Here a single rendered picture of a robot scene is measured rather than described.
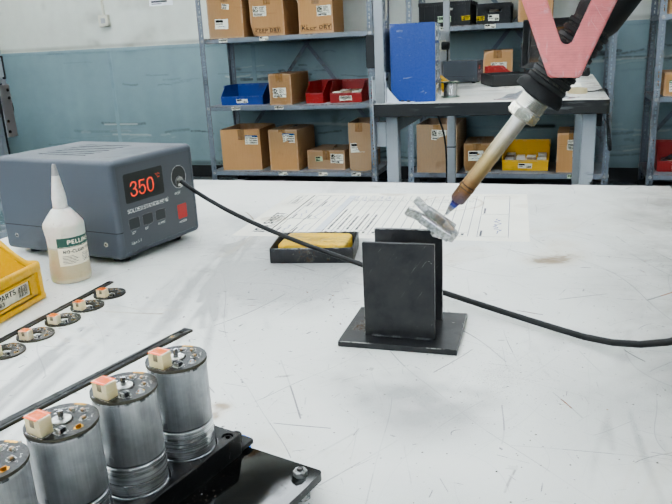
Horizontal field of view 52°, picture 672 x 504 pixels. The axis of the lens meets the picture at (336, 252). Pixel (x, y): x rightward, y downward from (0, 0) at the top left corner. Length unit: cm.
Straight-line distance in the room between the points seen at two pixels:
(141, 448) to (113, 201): 39
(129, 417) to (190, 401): 3
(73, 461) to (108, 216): 41
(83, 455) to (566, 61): 26
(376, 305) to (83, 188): 32
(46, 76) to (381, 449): 599
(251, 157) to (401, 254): 446
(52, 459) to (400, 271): 24
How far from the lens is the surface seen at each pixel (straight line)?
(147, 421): 28
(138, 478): 29
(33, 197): 71
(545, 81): 34
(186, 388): 29
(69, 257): 62
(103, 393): 27
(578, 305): 52
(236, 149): 490
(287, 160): 475
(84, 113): 607
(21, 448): 26
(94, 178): 65
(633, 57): 482
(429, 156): 445
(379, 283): 43
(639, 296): 54
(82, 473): 26
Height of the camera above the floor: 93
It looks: 17 degrees down
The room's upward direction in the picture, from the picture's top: 3 degrees counter-clockwise
